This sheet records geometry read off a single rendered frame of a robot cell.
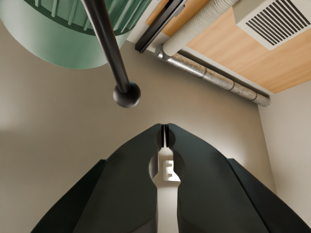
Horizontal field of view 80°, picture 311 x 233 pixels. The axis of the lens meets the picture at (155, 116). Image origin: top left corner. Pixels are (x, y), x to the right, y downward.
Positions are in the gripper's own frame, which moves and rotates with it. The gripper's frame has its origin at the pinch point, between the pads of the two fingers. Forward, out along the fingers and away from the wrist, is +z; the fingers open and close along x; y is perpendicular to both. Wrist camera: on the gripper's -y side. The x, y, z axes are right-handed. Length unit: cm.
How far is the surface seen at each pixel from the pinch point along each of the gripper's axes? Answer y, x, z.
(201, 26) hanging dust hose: 2, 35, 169
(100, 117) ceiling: 66, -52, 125
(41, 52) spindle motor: -2.8, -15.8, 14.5
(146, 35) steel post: 10, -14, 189
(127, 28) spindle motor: -5.3, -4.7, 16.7
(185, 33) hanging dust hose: 8, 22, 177
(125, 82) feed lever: -0.4, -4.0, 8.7
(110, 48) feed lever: -4.4, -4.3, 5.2
